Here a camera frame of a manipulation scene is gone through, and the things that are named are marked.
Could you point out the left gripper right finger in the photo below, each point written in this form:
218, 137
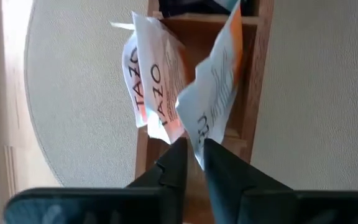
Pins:
225, 186

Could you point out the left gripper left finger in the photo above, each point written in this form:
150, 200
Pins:
176, 174

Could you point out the orange white Tazo tea packet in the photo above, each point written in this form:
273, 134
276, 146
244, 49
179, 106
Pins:
163, 77
210, 102
132, 77

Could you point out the wooden three-compartment tea box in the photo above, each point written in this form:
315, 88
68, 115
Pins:
253, 93

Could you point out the round beige leather mat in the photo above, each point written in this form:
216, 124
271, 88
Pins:
73, 93

